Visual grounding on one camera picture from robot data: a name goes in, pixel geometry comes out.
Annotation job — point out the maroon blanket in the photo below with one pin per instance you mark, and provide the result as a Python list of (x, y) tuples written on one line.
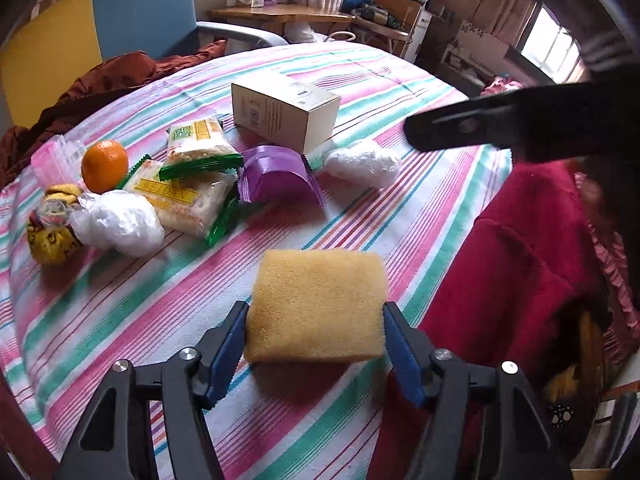
[(115, 75)]

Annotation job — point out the red garment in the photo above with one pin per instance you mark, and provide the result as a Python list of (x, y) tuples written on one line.
[(510, 280)]

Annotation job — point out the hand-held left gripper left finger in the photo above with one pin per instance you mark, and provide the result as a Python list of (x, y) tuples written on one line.
[(230, 345)]

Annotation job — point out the pink ruffled cloth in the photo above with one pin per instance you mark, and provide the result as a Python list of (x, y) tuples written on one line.
[(617, 270)]

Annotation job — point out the blue yellow grey armchair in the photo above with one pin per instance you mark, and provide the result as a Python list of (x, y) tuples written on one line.
[(140, 5)]

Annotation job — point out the wooden desk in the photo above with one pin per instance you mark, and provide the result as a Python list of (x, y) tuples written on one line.
[(280, 12)]

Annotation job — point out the green label rice cracker packet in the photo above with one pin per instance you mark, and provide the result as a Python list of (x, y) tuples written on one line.
[(200, 142)]

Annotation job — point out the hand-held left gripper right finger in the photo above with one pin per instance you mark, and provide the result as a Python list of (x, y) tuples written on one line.
[(402, 350)]

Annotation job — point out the window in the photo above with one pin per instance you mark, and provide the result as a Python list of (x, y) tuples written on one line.
[(552, 47)]

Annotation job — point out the white plastic bag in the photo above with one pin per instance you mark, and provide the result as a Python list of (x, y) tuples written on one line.
[(120, 222), (362, 162)]

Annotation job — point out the yellow sponge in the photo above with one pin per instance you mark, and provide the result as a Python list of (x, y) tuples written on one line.
[(315, 305)]

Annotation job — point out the small white green packet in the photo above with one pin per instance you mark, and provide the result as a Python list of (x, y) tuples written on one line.
[(320, 152)]

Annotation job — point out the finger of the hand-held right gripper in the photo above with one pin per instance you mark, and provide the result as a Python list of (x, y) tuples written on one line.
[(465, 122)]

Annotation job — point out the beige cardboard box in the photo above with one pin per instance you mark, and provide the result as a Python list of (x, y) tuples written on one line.
[(280, 110)]

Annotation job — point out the yellow patterned cloth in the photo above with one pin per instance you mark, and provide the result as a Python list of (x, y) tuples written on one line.
[(50, 245)]

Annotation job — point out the pink plastic hair roller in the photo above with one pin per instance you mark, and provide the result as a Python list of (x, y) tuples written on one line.
[(50, 160)]

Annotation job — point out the purple snack packet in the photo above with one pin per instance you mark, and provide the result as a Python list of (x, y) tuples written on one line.
[(277, 172)]

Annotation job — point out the orange fruit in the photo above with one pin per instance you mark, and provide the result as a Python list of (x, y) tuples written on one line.
[(105, 166)]

